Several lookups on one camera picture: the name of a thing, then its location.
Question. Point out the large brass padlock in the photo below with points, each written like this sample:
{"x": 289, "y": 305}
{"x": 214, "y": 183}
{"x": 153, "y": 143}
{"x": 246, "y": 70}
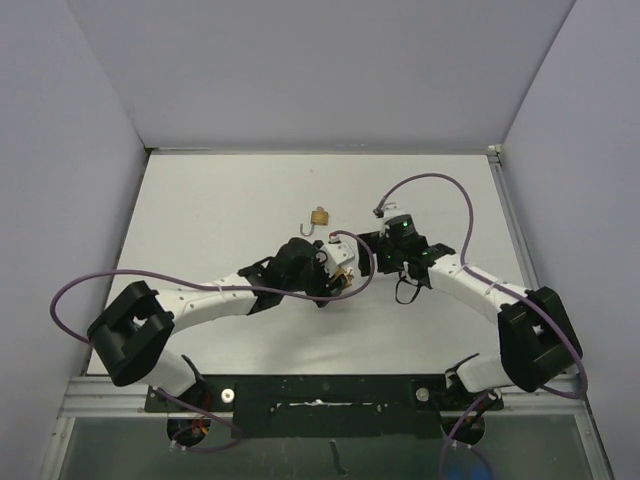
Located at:
{"x": 342, "y": 279}

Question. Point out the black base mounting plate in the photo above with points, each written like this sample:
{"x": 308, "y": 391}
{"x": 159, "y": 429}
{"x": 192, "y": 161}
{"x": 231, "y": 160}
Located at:
{"x": 422, "y": 406}

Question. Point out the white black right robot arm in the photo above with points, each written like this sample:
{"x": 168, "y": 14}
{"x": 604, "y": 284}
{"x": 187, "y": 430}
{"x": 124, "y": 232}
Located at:
{"x": 440, "y": 268}

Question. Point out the aluminium frame rail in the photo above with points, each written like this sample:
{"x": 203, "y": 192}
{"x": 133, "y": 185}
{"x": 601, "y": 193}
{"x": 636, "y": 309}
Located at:
{"x": 103, "y": 432}
{"x": 530, "y": 260}

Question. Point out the aluminium right frame rail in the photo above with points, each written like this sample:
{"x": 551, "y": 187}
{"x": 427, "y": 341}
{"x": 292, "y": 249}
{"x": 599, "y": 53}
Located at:
{"x": 530, "y": 260}

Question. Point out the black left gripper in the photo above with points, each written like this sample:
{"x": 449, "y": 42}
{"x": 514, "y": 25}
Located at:
{"x": 322, "y": 290}

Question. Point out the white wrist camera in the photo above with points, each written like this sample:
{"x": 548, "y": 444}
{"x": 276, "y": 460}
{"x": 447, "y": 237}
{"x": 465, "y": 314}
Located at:
{"x": 385, "y": 213}
{"x": 337, "y": 255}

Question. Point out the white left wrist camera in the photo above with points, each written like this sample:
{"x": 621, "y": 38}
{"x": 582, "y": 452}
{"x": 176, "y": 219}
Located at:
{"x": 337, "y": 255}

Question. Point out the aluminium front frame rail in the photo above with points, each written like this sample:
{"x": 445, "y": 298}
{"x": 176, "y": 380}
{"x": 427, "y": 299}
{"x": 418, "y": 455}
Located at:
{"x": 103, "y": 432}

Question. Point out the small brass padlock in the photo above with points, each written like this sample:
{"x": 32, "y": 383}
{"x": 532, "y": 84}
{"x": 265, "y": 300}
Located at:
{"x": 318, "y": 217}

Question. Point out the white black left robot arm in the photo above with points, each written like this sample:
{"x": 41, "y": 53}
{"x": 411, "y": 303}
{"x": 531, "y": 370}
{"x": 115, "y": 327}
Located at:
{"x": 131, "y": 335}

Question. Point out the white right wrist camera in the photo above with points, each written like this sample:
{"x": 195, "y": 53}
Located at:
{"x": 385, "y": 213}

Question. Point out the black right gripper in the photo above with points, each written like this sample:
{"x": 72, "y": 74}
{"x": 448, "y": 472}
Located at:
{"x": 377, "y": 244}

